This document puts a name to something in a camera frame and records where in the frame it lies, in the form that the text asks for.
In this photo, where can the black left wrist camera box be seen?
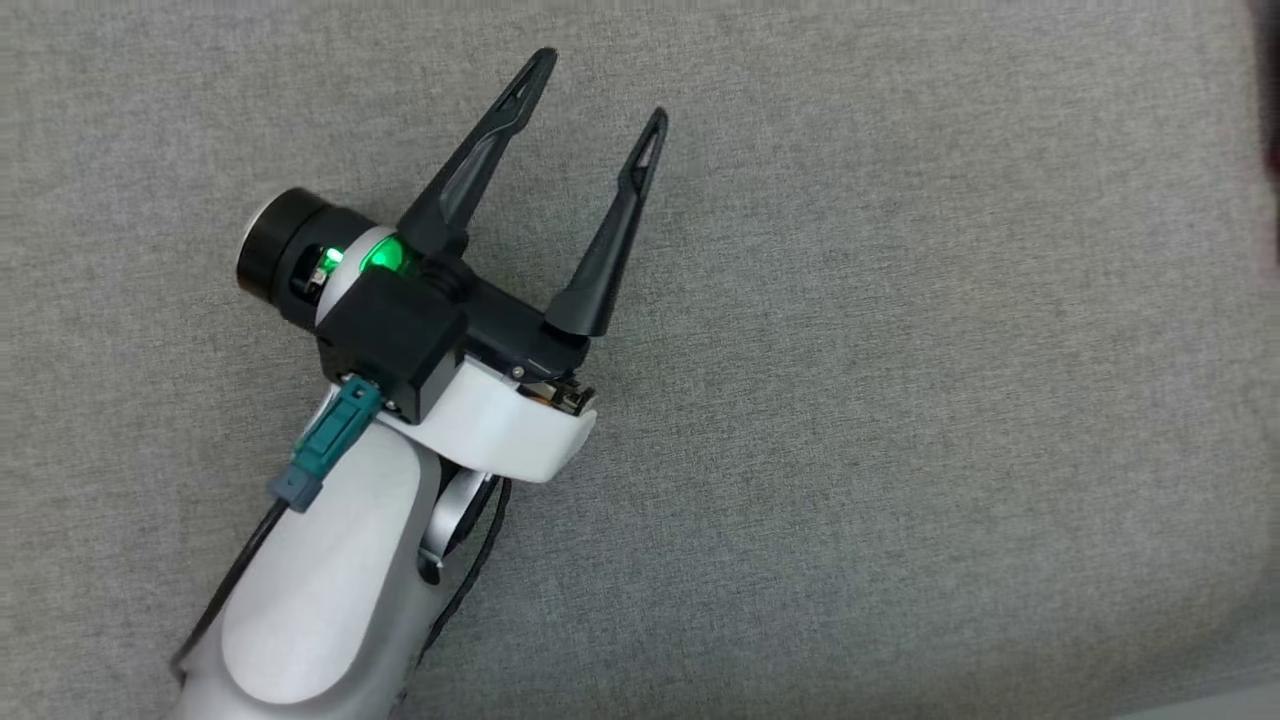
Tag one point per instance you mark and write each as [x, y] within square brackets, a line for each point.
[395, 335]

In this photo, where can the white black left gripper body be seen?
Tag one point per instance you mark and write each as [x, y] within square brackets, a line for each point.
[500, 430]

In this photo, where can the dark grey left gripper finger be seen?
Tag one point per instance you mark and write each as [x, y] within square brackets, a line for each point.
[605, 260]
[470, 175]

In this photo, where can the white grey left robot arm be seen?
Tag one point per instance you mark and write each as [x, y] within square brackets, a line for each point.
[320, 600]

